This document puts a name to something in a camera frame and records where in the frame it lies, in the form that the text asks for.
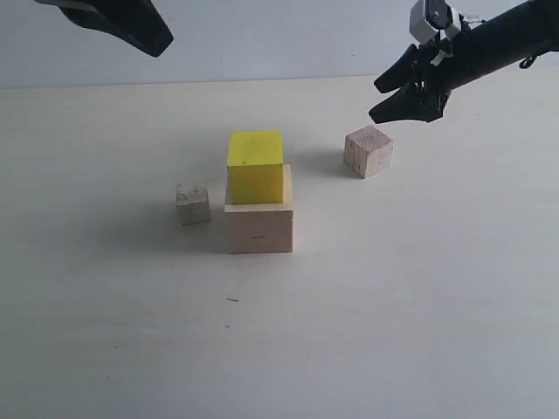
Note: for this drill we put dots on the small natural wooden cube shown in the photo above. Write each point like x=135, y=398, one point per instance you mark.
x=192, y=203

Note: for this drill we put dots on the large pale wooden cube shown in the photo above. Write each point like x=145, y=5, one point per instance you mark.
x=263, y=227

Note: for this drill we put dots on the medium natural wooden cube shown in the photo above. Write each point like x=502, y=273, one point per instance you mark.
x=367, y=151

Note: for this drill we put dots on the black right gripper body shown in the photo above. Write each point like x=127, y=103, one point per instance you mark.
x=431, y=98

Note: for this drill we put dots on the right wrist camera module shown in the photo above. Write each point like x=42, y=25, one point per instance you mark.
x=428, y=18

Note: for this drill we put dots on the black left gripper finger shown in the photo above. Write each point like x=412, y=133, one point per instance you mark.
x=137, y=22

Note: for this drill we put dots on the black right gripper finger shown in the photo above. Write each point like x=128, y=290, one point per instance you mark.
x=399, y=73
x=404, y=104

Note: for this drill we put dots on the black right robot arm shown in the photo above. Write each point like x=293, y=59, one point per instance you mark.
x=452, y=50

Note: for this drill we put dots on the yellow cube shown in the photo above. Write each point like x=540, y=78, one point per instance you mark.
x=255, y=166

